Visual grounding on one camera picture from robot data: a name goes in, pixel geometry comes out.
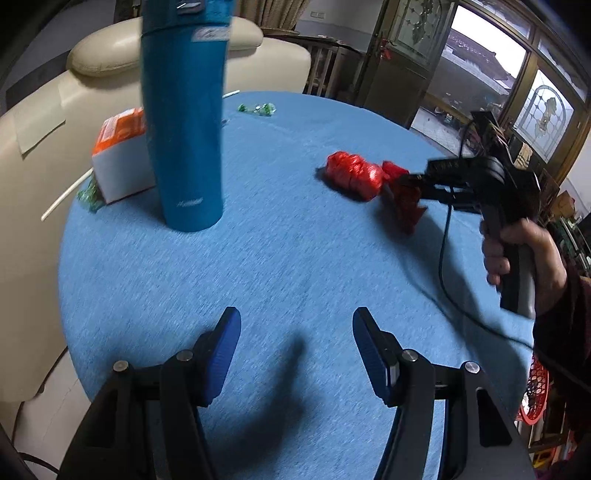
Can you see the blue bottle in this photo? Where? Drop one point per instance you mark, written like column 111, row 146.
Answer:
column 184, row 138

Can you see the wooden slatted cabinet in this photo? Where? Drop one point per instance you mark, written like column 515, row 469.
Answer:
column 332, row 69

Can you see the orange and white carton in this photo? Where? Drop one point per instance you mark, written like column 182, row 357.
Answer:
column 120, row 168

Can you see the wooden door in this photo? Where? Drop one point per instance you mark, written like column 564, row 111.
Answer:
column 397, row 69

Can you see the stained glass window panel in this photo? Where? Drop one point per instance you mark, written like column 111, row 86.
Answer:
column 545, row 113

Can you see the pale paper sheet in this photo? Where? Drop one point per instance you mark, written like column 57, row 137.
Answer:
column 39, row 120

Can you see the person's right forearm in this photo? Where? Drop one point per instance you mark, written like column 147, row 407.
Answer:
column 570, row 337

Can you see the person's right hand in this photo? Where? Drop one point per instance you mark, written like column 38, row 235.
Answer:
column 545, row 258

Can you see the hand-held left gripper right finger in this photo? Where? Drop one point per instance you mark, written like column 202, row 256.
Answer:
column 369, row 357

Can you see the red mesh basket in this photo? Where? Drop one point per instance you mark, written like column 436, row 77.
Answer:
column 535, row 392

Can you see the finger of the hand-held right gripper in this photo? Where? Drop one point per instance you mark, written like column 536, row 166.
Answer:
column 450, row 166
column 438, row 191

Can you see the green candy wrapper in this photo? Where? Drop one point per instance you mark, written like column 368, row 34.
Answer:
column 91, row 196
column 243, row 108
column 266, row 109

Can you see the beige curtain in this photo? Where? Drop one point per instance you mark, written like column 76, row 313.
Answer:
column 277, row 13

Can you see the cream leather sofa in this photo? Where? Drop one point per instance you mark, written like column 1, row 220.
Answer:
column 32, row 230

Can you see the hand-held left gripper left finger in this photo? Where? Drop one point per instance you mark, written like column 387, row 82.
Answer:
column 224, row 355

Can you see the red torn wrapper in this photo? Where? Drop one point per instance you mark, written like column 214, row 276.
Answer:
column 408, row 214

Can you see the white straw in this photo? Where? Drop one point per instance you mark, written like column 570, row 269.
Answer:
column 64, row 196

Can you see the crumpled red wrapper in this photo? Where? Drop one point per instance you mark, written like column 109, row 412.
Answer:
column 353, row 173

